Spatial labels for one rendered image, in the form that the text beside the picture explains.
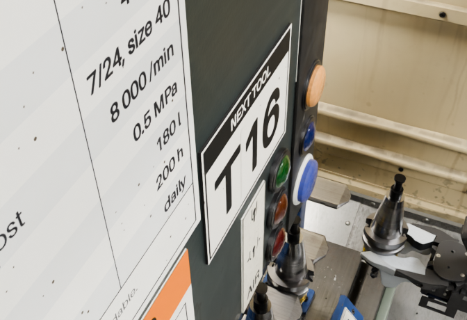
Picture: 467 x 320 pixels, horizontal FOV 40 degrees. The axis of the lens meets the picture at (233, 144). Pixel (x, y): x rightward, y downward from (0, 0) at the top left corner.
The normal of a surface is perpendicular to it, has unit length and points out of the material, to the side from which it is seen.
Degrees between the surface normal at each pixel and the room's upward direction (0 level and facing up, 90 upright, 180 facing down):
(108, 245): 90
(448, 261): 2
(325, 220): 24
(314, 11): 90
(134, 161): 90
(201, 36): 90
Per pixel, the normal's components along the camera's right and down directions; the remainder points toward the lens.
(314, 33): 0.91, 0.27
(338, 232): -0.17, -0.41
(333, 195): -0.01, -0.73
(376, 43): -0.41, 0.63
